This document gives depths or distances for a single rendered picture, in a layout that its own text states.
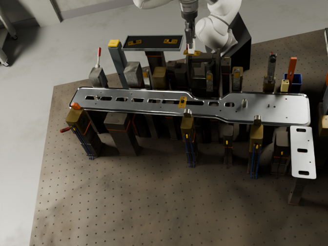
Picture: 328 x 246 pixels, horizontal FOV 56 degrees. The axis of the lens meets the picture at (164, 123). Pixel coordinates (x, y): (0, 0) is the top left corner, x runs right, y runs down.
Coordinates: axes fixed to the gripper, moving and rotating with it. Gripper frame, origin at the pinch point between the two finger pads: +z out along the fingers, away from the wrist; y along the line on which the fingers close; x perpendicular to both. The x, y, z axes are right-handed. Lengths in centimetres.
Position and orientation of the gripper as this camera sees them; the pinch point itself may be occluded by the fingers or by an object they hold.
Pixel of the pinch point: (191, 46)
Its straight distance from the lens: 160.2
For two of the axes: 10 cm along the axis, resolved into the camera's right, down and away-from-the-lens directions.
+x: 9.6, 1.3, -2.6
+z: 1.2, 6.6, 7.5
